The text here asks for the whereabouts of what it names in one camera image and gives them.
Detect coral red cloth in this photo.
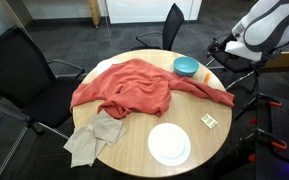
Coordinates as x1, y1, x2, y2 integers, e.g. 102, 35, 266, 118
69, 58, 236, 120

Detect white wall panel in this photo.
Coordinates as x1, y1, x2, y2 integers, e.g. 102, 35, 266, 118
105, 0, 203, 25

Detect light blue bowl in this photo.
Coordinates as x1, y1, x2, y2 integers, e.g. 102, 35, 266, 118
172, 55, 200, 78

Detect small white sachet packet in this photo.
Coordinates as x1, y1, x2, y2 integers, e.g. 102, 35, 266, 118
200, 113, 219, 130

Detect black clamp with orange handle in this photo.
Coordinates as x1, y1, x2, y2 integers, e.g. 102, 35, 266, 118
238, 128, 288, 151
233, 92, 282, 121

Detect black perforated mounting board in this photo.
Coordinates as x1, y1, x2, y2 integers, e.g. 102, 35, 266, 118
255, 96, 289, 180

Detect white round plate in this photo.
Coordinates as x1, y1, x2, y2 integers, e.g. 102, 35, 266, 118
147, 122, 192, 167

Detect black chair with chrome legs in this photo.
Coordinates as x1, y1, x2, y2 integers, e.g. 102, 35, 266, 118
205, 31, 275, 92

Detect wooden post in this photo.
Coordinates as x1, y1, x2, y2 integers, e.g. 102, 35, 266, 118
87, 0, 102, 28

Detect large black office chair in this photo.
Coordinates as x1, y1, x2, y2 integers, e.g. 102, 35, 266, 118
0, 26, 87, 180

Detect beige cloth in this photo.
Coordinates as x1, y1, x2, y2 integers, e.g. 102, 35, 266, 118
63, 109, 128, 168

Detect black mesh office chair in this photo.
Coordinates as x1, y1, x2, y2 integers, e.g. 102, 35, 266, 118
130, 3, 186, 52

